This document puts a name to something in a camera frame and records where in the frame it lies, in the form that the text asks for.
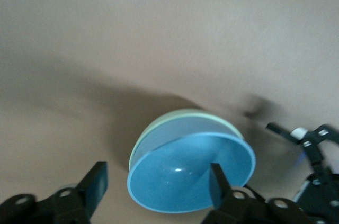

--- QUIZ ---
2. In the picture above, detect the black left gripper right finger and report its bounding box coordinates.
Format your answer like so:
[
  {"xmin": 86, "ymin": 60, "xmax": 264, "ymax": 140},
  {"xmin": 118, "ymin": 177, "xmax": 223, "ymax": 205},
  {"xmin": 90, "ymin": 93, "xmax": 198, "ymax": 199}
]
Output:
[{"xmin": 202, "ymin": 163, "xmax": 316, "ymax": 224}]

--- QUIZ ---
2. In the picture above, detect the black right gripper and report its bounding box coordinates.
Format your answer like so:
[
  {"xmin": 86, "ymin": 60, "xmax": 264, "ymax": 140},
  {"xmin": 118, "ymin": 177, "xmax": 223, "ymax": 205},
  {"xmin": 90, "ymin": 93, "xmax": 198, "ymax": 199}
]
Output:
[{"xmin": 265, "ymin": 122, "xmax": 339, "ymax": 224}]

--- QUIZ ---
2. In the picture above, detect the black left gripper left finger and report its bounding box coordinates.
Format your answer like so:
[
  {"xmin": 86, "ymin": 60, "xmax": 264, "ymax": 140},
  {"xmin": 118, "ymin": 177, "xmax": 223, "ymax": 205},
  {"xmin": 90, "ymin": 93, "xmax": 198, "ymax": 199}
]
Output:
[{"xmin": 0, "ymin": 161, "xmax": 110, "ymax": 224}]

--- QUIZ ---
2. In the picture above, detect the blue bowl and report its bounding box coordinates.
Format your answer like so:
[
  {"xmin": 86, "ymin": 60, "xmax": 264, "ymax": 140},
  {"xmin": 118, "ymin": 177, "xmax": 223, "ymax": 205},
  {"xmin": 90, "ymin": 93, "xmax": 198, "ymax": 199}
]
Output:
[{"xmin": 127, "ymin": 114, "xmax": 257, "ymax": 214}]

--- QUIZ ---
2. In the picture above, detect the light green bowl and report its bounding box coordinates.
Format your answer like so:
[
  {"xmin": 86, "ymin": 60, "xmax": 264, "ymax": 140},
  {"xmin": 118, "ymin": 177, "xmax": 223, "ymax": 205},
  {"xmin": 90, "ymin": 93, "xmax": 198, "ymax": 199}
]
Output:
[{"xmin": 128, "ymin": 108, "xmax": 245, "ymax": 172}]

